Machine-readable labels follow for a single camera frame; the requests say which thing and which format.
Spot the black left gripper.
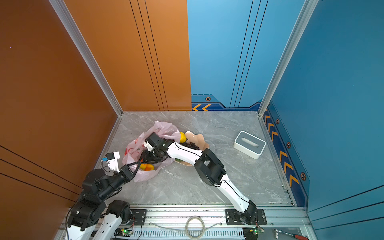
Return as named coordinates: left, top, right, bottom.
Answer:
left=99, top=160, right=141, bottom=203

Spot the yellow red mango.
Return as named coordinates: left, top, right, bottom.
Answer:
left=140, top=164, right=155, bottom=172

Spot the pink printed plastic bag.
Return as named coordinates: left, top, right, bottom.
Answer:
left=122, top=121, right=182, bottom=183

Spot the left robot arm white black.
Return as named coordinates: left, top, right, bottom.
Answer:
left=64, top=162, right=146, bottom=240

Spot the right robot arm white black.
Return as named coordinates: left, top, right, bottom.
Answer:
left=140, top=133, right=258, bottom=225

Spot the yellow orange fruit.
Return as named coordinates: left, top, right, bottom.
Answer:
left=180, top=132, right=188, bottom=144

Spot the pink fruit plate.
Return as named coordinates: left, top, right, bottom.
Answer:
left=175, top=131, right=210, bottom=166

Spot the left green circuit board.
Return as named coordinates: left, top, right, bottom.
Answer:
left=113, top=228, right=134, bottom=238

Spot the green circuit board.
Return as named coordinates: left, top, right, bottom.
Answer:
left=250, top=227, right=265, bottom=235
left=113, top=228, right=134, bottom=238

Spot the white grey tissue box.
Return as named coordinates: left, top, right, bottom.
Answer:
left=234, top=131, right=266, bottom=160

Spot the right green circuit board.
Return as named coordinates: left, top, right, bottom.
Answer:
left=250, top=227, right=265, bottom=235

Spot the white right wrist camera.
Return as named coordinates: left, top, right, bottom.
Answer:
left=143, top=142, right=154, bottom=152

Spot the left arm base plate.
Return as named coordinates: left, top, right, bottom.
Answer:
left=125, top=209, right=147, bottom=227

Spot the aluminium front rail frame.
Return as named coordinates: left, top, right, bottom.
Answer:
left=55, top=204, right=317, bottom=240

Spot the coiled clear cable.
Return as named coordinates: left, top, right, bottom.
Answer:
left=148, top=215, right=224, bottom=240

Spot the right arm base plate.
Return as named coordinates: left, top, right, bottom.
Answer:
left=225, top=209, right=268, bottom=226

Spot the red handled tool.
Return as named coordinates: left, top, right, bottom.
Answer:
left=273, top=229, right=309, bottom=240

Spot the left aluminium corner post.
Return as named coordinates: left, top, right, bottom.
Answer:
left=49, top=0, right=123, bottom=117

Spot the aluminium corner post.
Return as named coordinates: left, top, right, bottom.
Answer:
left=49, top=0, right=123, bottom=117
left=258, top=0, right=319, bottom=117

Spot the right aluminium corner post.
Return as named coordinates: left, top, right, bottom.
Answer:
left=258, top=0, right=319, bottom=117

